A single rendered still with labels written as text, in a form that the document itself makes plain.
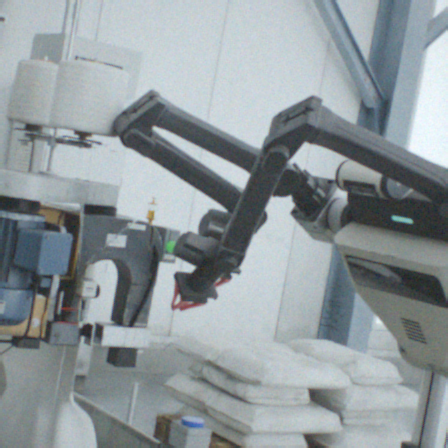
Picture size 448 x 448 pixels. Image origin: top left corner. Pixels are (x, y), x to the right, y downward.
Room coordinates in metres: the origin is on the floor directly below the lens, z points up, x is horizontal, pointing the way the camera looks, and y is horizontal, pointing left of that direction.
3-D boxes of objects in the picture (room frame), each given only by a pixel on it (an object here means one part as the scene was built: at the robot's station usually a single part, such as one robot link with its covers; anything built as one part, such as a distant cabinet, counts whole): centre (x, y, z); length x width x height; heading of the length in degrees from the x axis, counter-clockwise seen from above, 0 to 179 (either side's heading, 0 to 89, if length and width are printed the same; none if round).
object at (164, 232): (2.74, 0.12, 1.29); 0.08 x 0.05 x 0.09; 36
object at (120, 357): (2.70, 0.17, 0.98); 0.09 x 0.05 x 0.05; 126
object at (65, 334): (2.57, 0.33, 1.04); 0.08 x 0.06 x 0.05; 126
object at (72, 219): (2.62, 0.40, 1.26); 0.22 x 0.05 x 0.16; 36
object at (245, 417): (5.43, -0.48, 0.32); 0.66 x 0.43 x 0.15; 128
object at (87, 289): (2.54, 0.28, 1.14); 0.05 x 0.04 x 0.16; 126
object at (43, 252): (2.26, 0.36, 1.25); 0.10 x 0.08 x 0.12; 151
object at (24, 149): (6.44, 1.24, 1.34); 0.24 x 0.04 x 0.32; 36
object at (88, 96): (2.40, 0.33, 1.61); 0.17 x 0.17 x 0.17
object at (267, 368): (5.42, -0.49, 0.56); 0.66 x 0.42 x 0.15; 126
